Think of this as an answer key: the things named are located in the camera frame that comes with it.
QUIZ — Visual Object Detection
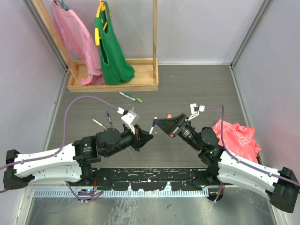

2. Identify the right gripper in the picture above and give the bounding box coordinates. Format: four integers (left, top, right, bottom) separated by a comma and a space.
153, 113, 203, 151

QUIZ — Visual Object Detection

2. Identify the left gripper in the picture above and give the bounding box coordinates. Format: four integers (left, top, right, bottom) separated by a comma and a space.
104, 123, 152, 157

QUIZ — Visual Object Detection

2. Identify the blue pen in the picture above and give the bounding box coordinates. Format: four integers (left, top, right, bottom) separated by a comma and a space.
105, 109, 113, 127

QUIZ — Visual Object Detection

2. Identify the white pen green tip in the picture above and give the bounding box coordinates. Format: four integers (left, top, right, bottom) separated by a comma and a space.
92, 119, 107, 129

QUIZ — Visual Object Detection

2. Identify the wooden clothes rack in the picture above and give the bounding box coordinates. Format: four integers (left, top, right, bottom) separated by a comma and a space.
33, 0, 159, 92

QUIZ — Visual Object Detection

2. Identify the red patterned cloth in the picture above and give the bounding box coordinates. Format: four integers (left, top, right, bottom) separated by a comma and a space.
223, 121, 262, 163

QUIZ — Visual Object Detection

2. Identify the green tank top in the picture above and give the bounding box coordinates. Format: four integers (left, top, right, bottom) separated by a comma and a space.
94, 1, 135, 85

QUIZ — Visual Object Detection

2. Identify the pink shirt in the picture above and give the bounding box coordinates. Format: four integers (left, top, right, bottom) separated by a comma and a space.
51, 1, 105, 85

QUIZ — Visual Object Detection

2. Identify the yellow hanger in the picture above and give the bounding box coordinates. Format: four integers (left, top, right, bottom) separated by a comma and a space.
95, 0, 112, 47

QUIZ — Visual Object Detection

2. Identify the blue grey hanger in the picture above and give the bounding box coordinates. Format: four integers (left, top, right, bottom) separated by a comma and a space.
54, 0, 70, 11

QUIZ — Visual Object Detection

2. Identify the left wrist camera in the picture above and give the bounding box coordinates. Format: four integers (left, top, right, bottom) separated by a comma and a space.
117, 107, 139, 134

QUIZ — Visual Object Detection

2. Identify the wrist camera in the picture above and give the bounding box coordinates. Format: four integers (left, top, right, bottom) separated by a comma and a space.
117, 107, 139, 134
188, 103, 205, 121

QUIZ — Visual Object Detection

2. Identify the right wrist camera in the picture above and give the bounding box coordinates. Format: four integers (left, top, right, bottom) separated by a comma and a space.
188, 103, 205, 121

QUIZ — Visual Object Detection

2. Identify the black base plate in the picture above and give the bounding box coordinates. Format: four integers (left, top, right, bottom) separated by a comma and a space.
79, 167, 225, 191

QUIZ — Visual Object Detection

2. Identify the grey slotted cable duct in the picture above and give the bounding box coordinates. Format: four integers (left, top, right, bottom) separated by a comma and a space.
33, 188, 209, 198

